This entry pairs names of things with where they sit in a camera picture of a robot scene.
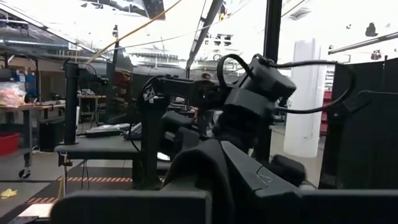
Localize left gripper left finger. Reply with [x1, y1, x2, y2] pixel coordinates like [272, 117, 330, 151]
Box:
[49, 189, 213, 224]

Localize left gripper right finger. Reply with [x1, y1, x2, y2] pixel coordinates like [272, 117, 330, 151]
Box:
[220, 140, 398, 224]

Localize person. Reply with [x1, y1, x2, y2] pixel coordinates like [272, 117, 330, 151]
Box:
[197, 71, 216, 136]

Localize white pillar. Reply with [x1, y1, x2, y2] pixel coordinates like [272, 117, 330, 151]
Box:
[283, 38, 328, 159]

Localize grey side table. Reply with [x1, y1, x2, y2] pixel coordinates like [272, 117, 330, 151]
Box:
[53, 134, 142, 162]

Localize black keyboard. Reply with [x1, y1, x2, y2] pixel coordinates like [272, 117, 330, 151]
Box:
[84, 126, 124, 139]

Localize black divider panel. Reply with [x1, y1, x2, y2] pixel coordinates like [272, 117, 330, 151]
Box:
[318, 57, 398, 190]

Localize caster wheel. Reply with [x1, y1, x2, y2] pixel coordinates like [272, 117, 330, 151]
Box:
[17, 167, 32, 179]

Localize black pole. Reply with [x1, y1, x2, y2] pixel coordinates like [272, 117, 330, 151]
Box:
[63, 58, 81, 146]

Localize yellow paper scrap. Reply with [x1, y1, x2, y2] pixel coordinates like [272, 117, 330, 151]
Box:
[0, 187, 19, 200]

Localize red bin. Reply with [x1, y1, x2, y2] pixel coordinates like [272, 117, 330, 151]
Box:
[0, 133, 21, 156]

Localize wooden workbench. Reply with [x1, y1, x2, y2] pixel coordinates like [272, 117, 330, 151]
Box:
[0, 100, 67, 170]

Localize pink plastic bag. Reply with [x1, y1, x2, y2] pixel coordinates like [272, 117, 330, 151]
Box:
[0, 82, 28, 109]

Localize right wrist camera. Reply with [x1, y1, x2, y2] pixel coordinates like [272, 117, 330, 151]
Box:
[236, 57, 298, 103]

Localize black vertical post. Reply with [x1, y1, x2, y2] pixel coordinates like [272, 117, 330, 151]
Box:
[262, 0, 283, 63]

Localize black diagonal post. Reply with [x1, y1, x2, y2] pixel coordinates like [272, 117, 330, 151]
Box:
[185, 0, 224, 71]

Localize yellow hanging cable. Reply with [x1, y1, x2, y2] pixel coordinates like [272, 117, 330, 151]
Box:
[84, 0, 185, 65]

